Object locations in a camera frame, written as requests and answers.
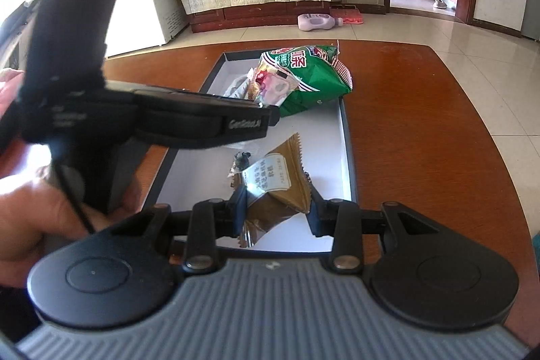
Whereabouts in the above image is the brown snack packet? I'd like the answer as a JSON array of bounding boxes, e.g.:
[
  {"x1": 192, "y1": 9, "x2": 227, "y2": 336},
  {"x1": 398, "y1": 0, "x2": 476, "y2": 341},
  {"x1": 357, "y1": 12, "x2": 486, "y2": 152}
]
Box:
[{"x1": 230, "y1": 132, "x2": 315, "y2": 249}]

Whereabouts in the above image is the grey cardboard box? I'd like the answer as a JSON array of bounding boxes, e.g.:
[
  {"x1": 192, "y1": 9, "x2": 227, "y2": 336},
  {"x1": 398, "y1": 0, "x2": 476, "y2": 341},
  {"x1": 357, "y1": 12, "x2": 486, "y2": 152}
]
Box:
[{"x1": 158, "y1": 51, "x2": 358, "y2": 253}]

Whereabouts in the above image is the silver refrigerator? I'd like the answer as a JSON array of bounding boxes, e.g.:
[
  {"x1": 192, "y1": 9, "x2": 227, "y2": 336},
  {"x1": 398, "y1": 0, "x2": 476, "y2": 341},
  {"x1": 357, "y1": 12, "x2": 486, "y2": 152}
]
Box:
[{"x1": 521, "y1": 0, "x2": 540, "y2": 40}]

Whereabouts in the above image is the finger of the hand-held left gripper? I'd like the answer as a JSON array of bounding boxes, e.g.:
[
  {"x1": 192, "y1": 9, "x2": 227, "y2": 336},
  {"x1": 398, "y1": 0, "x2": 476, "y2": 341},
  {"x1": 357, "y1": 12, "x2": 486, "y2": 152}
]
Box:
[{"x1": 135, "y1": 90, "x2": 281, "y2": 150}]

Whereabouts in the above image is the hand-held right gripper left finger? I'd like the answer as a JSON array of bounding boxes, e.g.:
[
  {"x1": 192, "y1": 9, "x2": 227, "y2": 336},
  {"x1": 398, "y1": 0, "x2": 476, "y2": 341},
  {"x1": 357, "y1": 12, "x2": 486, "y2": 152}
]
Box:
[{"x1": 112, "y1": 185, "x2": 249, "y2": 274}]

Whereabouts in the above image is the white plastic jug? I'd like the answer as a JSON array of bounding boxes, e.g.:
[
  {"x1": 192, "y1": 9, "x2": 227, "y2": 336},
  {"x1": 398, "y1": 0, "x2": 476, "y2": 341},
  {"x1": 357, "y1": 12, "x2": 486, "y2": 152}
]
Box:
[{"x1": 297, "y1": 12, "x2": 343, "y2": 32}]

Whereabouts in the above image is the pink plastic tray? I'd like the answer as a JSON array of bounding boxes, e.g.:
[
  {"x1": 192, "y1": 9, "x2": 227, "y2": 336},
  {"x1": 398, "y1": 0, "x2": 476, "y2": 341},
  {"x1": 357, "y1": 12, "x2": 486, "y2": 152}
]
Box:
[{"x1": 330, "y1": 5, "x2": 364, "y2": 25}]

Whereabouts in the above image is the wooden television cabinet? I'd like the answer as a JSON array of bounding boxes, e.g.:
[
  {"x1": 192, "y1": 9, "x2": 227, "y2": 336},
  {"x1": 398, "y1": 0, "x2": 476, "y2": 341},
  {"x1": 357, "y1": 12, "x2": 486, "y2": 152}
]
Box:
[{"x1": 188, "y1": 0, "x2": 343, "y2": 34}]

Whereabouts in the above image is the green snack bag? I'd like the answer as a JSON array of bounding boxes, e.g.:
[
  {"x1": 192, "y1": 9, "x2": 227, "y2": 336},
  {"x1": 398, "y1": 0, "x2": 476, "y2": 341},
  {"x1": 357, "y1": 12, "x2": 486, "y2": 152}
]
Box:
[{"x1": 259, "y1": 41, "x2": 353, "y2": 118}]

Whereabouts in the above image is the person's left hand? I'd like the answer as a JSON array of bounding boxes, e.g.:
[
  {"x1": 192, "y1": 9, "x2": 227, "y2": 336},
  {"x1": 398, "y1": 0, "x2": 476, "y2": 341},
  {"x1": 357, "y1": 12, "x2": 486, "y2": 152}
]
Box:
[{"x1": 0, "y1": 164, "x2": 144, "y2": 287}]

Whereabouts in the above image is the clear pink white packet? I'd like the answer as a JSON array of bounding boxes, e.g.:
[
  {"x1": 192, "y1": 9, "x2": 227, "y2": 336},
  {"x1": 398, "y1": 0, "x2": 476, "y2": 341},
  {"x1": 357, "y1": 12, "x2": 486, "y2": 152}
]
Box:
[{"x1": 247, "y1": 67, "x2": 298, "y2": 108}]

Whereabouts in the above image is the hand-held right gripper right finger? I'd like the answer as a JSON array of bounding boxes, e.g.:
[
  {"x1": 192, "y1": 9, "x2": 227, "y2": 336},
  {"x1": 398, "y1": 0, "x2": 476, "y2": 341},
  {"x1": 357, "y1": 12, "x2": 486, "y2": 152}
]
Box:
[{"x1": 307, "y1": 187, "x2": 439, "y2": 274}]

